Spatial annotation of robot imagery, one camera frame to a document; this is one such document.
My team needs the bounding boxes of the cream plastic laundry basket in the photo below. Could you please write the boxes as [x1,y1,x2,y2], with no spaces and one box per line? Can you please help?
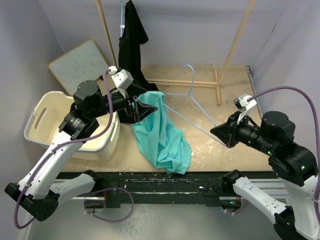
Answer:
[23,91,121,161]

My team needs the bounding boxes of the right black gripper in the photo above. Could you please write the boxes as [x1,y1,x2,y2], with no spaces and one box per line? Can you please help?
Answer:
[210,108,275,153]

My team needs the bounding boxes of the purple cable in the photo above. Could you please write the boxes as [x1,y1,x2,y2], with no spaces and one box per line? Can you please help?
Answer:
[219,85,320,217]
[13,69,136,230]

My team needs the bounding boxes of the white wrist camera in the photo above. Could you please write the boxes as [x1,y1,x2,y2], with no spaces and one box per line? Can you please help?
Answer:
[107,66,134,98]
[233,93,257,125]

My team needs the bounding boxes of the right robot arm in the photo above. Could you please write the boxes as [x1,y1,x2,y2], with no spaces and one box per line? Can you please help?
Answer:
[210,111,320,240]

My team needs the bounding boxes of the small framed whiteboard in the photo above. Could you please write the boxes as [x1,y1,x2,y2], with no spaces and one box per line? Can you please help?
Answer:
[47,39,109,96]

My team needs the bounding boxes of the wooden clothes rack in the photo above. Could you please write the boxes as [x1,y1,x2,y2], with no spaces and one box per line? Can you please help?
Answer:
[95,0,256,106]

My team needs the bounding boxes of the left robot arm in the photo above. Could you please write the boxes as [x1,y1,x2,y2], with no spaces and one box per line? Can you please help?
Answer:
[4,80,158,229]

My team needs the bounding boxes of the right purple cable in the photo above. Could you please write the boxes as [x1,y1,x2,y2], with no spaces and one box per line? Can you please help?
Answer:
[219,85,320,217]

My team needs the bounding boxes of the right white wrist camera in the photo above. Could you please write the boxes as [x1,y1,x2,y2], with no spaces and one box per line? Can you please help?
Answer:
[233,93,257,125]

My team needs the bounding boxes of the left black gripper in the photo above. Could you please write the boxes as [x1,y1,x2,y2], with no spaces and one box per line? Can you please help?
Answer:
[90,82,157,122]

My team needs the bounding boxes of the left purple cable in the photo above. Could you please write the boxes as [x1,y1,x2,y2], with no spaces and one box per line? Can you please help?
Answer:
[13,69,136,230]

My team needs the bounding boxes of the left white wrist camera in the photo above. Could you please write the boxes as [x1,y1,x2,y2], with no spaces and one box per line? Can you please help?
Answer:
[107,66,134,98]

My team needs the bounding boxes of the teal t shirt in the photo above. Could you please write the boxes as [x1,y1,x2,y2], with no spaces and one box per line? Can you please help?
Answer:
[131,91,192,175]

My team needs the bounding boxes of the blue hanger with black shirt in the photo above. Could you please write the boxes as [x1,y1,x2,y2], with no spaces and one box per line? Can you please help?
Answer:
[119,0,126,37]

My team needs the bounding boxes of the black t shirt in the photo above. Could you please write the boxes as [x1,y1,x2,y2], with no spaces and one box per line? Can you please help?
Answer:
[118,0,159,96]

